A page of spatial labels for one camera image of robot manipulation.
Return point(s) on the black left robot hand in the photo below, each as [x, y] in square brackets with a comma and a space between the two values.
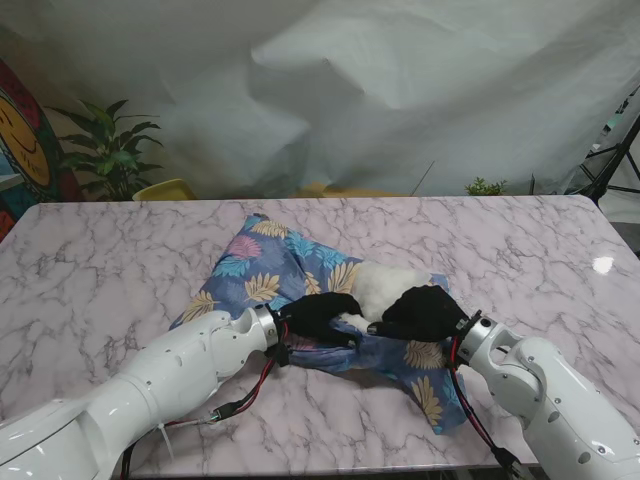
[320, 315]

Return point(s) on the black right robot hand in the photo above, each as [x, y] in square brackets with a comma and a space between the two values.
[425, 315]

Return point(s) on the white pillow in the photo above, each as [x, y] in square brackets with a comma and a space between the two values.
[385, 285]

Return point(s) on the blue leaf print pillowcase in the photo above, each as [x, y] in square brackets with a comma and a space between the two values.
[260, 270]

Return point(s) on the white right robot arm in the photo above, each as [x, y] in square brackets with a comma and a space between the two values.
[545, 395]

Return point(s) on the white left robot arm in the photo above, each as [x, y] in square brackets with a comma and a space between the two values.
[135, 395]

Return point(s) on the thin brown stick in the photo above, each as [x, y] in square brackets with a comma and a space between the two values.
[424, 179]

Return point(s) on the small green plant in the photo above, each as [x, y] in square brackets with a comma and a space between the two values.
[484, 188]

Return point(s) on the yellow plastic chair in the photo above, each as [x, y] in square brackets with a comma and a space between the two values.
[165, 191]

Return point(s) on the white zip tie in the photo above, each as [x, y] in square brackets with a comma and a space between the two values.
[167, 442]

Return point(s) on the white backdrop sheet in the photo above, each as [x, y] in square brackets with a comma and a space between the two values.
[320, 90]

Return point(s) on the black tripod stand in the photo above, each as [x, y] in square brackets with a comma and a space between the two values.
[612, 165]

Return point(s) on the large green potted plant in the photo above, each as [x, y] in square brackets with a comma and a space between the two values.
[112, 155]

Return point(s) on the colourful smiley face board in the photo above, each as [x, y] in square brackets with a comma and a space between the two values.
[25, 145]

